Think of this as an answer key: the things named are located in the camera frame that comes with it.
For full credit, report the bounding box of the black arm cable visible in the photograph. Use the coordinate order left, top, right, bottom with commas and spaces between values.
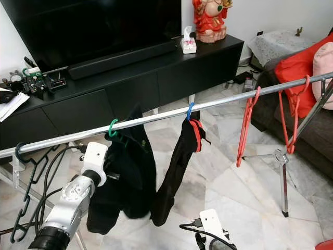
180, 221, 237, 250
34, 146, 86, 240

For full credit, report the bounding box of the white tissue box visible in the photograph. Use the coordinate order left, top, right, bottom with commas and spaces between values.
181, 26, 197, 54

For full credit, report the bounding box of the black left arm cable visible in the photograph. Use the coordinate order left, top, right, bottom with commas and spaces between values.
34, 146, 86, 240

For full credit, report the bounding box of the red Buddha statue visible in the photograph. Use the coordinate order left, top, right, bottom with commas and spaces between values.
191, 0, 234, 43

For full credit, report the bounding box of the black television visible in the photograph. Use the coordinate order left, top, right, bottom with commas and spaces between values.
0, 0, 183, 74

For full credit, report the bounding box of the black soundbar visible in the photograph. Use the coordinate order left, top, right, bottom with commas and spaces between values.
68, 41, 178, 80

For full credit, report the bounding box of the red cushion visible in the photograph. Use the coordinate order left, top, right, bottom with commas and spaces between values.
274, 32, 333, 118

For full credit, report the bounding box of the side table with white cloth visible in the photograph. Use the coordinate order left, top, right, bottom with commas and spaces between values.
247, 27, 318, 67

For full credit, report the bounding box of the black shirt with white lettering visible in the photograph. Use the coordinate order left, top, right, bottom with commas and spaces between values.
150, 116, 211, 227

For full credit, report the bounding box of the pink cat pillow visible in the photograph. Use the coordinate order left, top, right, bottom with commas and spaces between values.
312, 42, 333, 110

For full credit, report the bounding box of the dark grey sofa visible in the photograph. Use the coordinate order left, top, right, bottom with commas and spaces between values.
251, 49, 333, 180

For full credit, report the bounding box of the white paper stack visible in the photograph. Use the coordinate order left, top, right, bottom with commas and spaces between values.
0, 92, 31, 122

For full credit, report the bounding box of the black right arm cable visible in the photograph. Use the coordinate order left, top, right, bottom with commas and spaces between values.
180, 221, 237, 250

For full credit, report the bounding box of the black shirt with yellow logo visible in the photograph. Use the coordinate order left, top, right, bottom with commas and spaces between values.
86, 104, 158, 235

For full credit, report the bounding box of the blue plastic hanger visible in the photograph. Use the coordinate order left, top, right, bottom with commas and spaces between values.
186, 102, 195, 121

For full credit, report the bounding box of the red plastic stool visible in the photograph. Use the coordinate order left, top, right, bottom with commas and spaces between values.
315, 239, 333, 250

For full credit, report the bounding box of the green plastic hanger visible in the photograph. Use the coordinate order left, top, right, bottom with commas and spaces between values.
107, 118, 120, 139

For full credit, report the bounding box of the silver metal clothes rack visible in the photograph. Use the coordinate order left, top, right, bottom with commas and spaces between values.
0, 72, 333, 250

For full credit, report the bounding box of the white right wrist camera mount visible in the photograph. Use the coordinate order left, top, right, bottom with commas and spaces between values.
199, 209, 228, 243

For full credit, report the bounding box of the black TV cabinet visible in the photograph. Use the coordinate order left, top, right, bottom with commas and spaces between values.
0, 34, 245, 152

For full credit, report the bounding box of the red plastic hanger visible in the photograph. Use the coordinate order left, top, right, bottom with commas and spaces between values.
278, 76, 312, 155
236, 86, 262, 168

